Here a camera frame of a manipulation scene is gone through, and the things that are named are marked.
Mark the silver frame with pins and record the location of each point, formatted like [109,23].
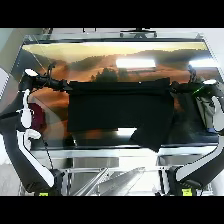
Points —
[110,166]

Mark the dark red garment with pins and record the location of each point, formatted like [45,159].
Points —
[37,116]

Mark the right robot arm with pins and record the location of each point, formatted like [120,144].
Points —
[200,166]

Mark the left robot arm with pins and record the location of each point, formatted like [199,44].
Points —
[17,156]

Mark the black T-shirt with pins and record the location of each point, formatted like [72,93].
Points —
[120,106]

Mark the grey garment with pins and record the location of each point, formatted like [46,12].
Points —
[206,111]

